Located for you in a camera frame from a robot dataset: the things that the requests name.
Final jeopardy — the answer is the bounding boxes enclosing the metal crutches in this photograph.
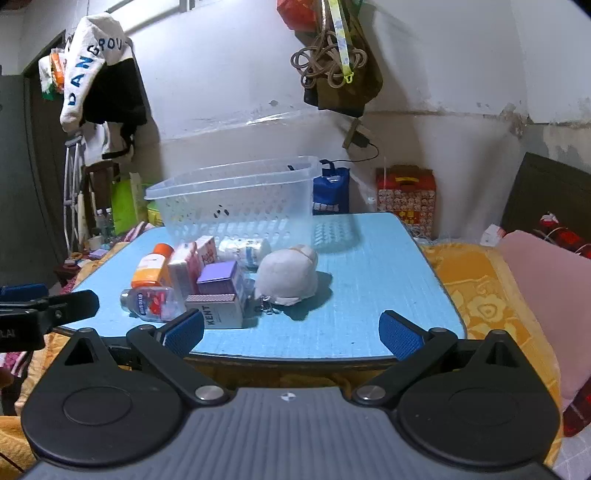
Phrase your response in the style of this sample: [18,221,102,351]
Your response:
[62,133,87,253]

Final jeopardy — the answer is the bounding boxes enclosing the white tote bag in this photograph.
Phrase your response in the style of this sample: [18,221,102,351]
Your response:
[99,122,137,160]

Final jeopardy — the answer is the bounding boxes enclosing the clear plastic basket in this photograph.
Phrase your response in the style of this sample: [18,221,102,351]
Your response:
[144,156,321,251]

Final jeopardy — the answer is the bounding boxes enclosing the yellow-green strap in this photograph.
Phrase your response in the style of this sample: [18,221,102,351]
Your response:
[328,0,356,84]

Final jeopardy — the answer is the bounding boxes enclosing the coiled brown rope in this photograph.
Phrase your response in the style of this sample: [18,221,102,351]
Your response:
[290,33,370,91]

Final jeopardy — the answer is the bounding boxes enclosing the white plush keychain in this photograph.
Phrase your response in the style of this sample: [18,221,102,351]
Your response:
[252,244,321,317]

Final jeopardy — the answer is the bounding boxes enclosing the red plastic packet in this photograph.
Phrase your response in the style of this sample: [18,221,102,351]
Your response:
[375,165,437,239]

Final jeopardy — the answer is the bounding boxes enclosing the small pink labelled box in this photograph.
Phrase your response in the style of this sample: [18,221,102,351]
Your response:
[195,235,219,269]

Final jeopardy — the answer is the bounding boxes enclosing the green shopping bag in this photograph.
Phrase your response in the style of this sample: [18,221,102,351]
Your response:
[110,172,149,236]

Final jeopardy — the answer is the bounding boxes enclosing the white paper packet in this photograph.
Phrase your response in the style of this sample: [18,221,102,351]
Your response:
[479,223,507,248]

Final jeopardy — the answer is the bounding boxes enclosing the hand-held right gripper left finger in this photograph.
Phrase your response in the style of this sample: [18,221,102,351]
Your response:
[53,308,232,408]

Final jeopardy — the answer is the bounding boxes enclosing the dark door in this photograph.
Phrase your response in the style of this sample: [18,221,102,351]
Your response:
[0,30,71,288]

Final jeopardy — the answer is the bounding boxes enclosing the dark wooden chair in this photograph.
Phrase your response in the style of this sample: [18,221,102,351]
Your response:
[83,161,121,232]

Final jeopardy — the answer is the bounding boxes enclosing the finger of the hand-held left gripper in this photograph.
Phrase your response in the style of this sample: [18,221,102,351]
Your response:
[0,284,100,334]

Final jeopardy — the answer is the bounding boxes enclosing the black power adapter with cable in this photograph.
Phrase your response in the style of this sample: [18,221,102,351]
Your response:
[329,130,380,165]

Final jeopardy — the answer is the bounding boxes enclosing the dark wooden headboard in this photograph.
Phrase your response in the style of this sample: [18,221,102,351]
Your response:
[501,152,591,236]

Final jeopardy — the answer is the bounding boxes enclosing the orange floral blanket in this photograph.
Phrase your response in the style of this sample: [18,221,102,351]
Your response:
[0,240,570,480]

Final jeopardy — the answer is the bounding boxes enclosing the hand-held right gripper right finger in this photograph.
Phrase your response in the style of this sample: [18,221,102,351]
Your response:
[352,310,533,410]

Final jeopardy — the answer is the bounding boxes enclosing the pink floral sheet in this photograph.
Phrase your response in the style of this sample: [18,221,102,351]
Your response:
[115,221,156,244]

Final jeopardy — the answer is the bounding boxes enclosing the pale pink box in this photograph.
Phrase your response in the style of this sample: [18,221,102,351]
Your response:
[167,242,202,296]

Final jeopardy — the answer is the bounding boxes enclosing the white bottle with blue label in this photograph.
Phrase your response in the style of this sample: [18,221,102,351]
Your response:
[218,237,273,270]

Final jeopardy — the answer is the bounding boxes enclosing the pink pillow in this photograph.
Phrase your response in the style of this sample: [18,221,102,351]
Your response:
[498,229,591,412]

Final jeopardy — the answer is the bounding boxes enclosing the red plastic bag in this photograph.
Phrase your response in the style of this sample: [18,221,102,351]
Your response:
[276,0,320,32]

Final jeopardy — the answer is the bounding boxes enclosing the white jacket with blue letters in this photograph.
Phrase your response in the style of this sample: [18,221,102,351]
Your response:
[59,12,135,135]

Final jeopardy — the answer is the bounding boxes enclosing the red round item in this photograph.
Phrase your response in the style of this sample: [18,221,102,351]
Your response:
[120,285,188,323]

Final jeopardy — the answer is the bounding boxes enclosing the red plaid cloth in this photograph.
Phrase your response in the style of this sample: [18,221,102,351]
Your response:
[537,212,591,260]

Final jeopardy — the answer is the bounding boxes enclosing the blue shopping bag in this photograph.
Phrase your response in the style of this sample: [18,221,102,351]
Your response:
[313,160,351,216]

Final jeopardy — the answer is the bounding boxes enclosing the purple box with white sides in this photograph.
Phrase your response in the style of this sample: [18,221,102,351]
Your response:
[196,260,249,319]

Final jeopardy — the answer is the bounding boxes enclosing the white cigarette box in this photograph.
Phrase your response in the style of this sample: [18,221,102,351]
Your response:
[185,292,246,330]

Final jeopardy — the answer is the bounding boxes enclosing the olive hanging bag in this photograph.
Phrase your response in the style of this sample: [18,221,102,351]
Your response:
[303,0,384,116]

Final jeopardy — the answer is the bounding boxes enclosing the black garment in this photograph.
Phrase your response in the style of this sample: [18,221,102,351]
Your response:
[83,59,149,140]

